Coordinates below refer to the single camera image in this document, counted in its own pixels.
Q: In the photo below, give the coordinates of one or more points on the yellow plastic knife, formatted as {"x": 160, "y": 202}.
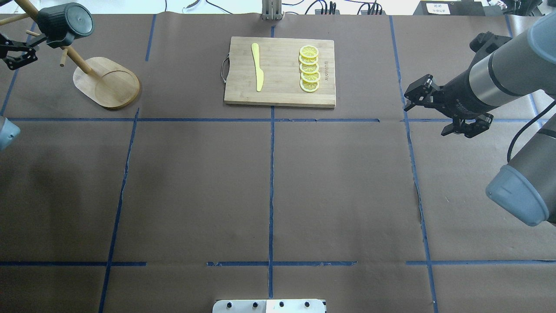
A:
{"x": 259, "y": 73}

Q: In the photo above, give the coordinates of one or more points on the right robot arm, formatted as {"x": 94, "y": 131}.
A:
{"x": 511, "y": 77}

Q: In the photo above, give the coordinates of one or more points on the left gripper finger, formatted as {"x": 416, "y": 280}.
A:
{"x": 6, "y": 44}
{"x": 28, "y": 56}

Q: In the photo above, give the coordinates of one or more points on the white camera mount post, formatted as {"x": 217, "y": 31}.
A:
{"x": 270, "y": 306}

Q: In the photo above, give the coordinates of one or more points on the wooden cup storage rack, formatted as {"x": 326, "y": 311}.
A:
{"x": 104, "y": 81}

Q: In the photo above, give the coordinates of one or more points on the aluminium frame post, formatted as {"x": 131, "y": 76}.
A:
{"x": 272, "y": 10}

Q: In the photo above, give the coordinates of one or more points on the black power adapter box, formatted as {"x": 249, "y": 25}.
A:
{"x": 449, "y": 7}

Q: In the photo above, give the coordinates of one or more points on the blue mug yellow inside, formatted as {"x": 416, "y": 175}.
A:
{"x": 62, "y": 24}

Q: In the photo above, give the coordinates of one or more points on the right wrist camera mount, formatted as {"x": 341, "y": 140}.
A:
{"x": 486, "y": 43}

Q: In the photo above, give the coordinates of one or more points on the lemon slice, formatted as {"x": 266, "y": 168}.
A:
{"x": 307, "y": 61}
{"x": 309, "y": 87}
{"x": 309, "y": 52}
{"x": 310, "y": 77}
{"x": 309, "y": 69}

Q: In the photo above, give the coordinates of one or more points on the bamboo cutting board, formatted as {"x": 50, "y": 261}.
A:
{"x": 279, "y": 61}

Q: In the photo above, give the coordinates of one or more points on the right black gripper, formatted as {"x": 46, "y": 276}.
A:
{"x": 459, "y": 93}

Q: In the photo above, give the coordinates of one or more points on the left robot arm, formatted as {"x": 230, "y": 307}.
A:
{"x": 15, "y": 55}

